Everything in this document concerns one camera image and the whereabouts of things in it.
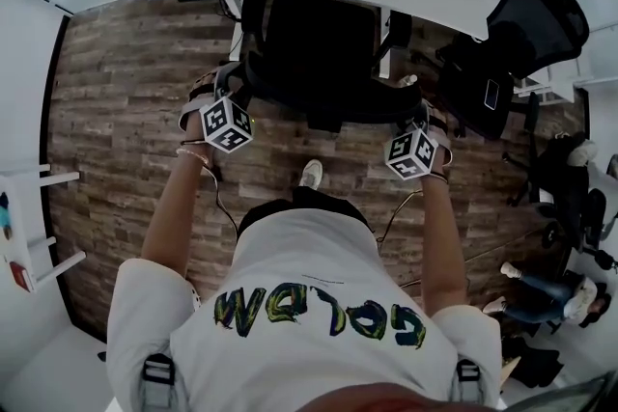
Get beaded bracelet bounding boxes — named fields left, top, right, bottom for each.
left=175, top=147, right=212, bottom=164

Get grey shoulder strap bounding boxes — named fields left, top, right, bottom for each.
left=455, top=358, right=485, bottom=412
left=141, top=351, right=176, bottom=412

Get blue patterned item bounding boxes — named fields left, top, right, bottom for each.
left=0, top=191, right=14, bottom=241

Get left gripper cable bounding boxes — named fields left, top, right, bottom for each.
left=208, top=157, right=239, bottom=235

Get white printed t-shirt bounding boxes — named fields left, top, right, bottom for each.
left=105, top=206, right=503, bottom=412

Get dark smartphone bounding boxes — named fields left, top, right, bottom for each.
left=483, top=78, right=502, bottom=111

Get black chair with bags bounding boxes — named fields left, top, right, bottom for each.
left=503, top=91, right=618, bottom=272

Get white shoe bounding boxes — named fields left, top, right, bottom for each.
left=298, top=158, right=324, bottom=191

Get red book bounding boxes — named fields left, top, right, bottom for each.
left=9, top=261, right=31, bottom=291

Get black trousers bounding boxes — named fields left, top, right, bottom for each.
left=237, top=185, right=376, bottom=238

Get white side table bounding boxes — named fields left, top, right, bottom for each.
left=0, top=162, right=88, bottom=295

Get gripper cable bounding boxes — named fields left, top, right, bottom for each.
left=375, top=189, right=424, bottom=243
left=208, top=157, right=239, bottom=235

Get person's right forearm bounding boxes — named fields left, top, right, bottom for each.
left=418, top=172, right=472, bottom=320

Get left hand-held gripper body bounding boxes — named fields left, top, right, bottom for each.
left=179, top=61, right=255, bottom=155

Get black mesh-back office chair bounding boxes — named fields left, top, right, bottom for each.
left=435, top=0, right=591, bottom=142

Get black bag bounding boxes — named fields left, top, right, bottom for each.
left=501, top=336, right=565, bottom=388

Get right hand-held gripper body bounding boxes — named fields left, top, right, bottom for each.
left=383, top=100, right=454, bottom=182

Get person's left forearm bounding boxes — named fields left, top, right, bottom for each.
left=141, top=138, right=217, bottom=282

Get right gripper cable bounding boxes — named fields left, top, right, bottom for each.
left=375, top=189, right=424, bottom=243

